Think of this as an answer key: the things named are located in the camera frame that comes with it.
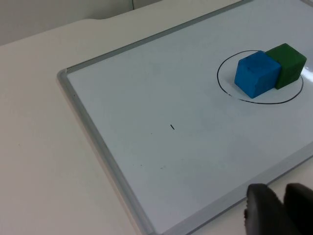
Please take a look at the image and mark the green cube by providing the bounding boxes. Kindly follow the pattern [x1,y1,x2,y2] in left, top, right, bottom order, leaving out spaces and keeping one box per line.
[265,43,307,90]

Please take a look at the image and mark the blue cube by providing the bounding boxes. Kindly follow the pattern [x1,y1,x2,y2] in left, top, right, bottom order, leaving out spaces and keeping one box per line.
[234,50,282,99]

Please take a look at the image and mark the grey-framed whiteboard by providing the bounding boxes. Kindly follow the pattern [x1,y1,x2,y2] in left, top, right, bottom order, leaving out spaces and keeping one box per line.
[57,0,313,235]

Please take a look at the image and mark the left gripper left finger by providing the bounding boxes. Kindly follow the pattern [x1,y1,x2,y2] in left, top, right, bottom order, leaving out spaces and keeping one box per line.
[244,183,302,235]

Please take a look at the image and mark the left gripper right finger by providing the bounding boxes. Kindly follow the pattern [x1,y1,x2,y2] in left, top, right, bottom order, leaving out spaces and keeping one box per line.
[283,183,313,235]

